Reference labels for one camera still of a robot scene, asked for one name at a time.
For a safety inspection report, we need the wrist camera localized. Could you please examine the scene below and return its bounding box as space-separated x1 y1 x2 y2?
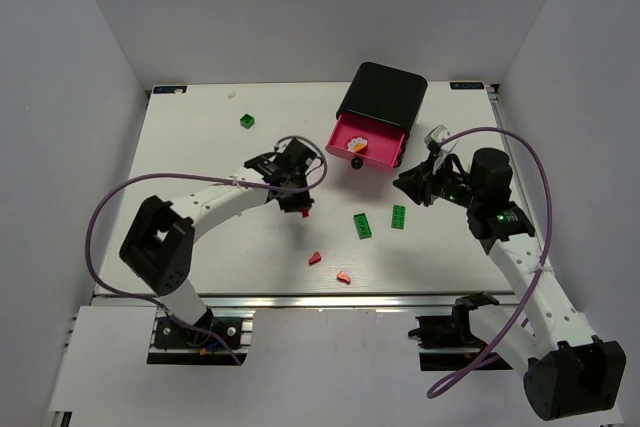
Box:
243 139 317 186
424 124 451 149

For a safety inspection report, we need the blue label sticker right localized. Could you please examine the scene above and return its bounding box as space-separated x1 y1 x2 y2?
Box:
449 81 485 90

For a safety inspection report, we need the long green lego brick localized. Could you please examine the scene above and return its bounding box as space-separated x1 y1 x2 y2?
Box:
391 205 406 230
353 213 372 240

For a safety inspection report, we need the red slope lego front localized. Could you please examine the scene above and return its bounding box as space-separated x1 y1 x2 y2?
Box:
336 271 351 284

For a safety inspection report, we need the blue label sticker left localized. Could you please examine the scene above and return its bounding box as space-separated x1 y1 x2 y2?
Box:
152 85 187 95

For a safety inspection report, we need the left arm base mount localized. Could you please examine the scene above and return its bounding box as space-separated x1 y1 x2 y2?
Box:
147 310 253 366

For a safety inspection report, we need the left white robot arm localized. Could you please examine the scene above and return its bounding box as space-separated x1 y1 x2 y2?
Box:
119 139 318 330

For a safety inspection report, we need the red slope lego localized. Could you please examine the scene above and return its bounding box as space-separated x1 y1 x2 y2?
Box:
308 251 322 266
336 271 351 284

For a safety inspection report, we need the pink drawer with black knob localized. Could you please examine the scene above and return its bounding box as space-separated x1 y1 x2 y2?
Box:
326 113 407 171

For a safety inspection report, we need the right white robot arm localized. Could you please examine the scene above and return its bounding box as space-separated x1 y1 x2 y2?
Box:
393 148 626 421

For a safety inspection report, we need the small dark green lego cube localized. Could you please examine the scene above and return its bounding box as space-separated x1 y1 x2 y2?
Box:
240 114 255 129

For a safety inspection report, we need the blue label sticker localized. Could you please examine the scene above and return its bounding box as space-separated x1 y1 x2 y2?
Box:
152 85 187 95
449 81 485 90

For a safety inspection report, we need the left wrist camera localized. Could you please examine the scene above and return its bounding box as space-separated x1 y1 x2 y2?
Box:
243 139 317 186

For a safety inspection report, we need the black drawer housing box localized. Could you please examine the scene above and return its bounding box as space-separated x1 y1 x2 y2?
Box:
336 61 428 136

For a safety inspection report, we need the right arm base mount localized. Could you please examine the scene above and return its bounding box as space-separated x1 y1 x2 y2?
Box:
407 293 500 372

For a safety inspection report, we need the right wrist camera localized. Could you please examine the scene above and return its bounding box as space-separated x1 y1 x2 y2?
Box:
424 124 451 149

